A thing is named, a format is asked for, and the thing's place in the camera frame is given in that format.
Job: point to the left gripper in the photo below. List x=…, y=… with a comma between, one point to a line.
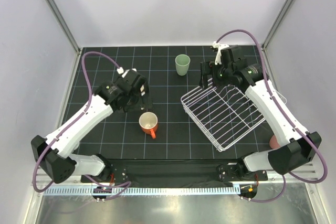
x=145, y=100

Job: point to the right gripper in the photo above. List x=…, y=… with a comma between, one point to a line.
x=208, y=68

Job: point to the orange mug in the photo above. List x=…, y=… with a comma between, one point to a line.
x=148, y=122

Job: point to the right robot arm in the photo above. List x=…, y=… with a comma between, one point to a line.
x=297, y=146

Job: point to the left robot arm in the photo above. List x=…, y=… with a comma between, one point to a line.
x=54, y=152

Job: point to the pale green tumbler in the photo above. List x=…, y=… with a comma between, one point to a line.
x=182, y=63

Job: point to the black gridded table mat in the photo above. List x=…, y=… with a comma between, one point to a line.
x=177, y=136

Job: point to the pink cup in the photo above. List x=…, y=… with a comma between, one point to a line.
x=273, y=143

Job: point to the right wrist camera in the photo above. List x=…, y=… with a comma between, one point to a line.
x=226, y=53

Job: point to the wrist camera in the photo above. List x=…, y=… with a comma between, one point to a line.
x=130, y=75
x=226, y=53

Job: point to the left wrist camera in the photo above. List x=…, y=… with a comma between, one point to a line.
x=130, y=75

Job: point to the white wire dish rack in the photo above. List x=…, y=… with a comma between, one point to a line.
x=225, y=115

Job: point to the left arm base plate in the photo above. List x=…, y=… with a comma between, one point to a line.
x=119, y=174

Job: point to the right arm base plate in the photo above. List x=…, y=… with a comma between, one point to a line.
x=227, y=172

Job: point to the slotted cable duct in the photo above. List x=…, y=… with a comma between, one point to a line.
x=93, y=190

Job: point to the aluminium rail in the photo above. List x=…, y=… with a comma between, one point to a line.
x=306, y=171

